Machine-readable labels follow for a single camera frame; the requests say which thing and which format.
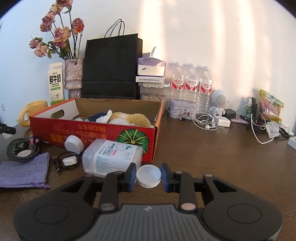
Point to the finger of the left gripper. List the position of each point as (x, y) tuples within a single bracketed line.
[(7, 131)]

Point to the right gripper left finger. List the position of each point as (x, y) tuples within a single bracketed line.
[(113, 184)]

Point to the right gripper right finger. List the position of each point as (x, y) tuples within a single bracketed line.
[(181, 183)]

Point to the white bottle cap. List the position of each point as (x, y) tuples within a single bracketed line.
[(148, 176)]

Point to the white plastic jar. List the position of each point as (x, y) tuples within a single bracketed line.
[(104, 156)]

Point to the small white cap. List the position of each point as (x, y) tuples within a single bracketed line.
[(24, 153)]

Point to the purple knitted cloth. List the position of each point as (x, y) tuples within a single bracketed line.
[(32, 174)]

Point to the white screw lid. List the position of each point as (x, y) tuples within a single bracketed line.
[(74, 144)]

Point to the white plush alpaca toy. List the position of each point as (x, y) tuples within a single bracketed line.
[(119, 118)]

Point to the dark blue glasses case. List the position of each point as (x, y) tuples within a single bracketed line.
[(94, 117)]

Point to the white round lid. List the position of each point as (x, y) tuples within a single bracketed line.
[(69, 161)]

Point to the yellow ceramic mug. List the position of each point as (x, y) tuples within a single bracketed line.
[(30, 109)]

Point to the red cardboard box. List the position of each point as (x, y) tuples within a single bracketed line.
[(55, 123)]

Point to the white earphones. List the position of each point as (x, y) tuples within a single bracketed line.
[(205, 120)]

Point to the decorated tin box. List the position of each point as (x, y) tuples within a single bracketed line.
[(182, 109)]

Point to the white charger block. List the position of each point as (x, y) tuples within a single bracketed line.
[(222, 121)]

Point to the white milk carton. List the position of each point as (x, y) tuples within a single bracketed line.
[(55, 83)]

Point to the clear nut container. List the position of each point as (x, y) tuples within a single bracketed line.
[(153, 94)]

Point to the purple glass vase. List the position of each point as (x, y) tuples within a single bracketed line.
[(73, 77)]

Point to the white robot speaker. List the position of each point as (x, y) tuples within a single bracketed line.
[(219, 101)]

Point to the water bottle pack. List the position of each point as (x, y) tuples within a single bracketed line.
[(190, 86)]

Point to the white flat box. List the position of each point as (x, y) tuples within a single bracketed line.
[(150, 79)]

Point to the dried pink roses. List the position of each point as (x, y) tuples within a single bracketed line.
[(66, 33)]

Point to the black phone stand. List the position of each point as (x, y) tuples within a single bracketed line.
[(252, 110)]

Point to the black paper bag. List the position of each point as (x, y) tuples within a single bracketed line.
[(110, 67)]

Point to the purple tissue pack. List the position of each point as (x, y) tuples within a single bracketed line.
[(150, 66)]

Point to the snack bag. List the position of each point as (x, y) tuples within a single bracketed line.
[(270, 106)]

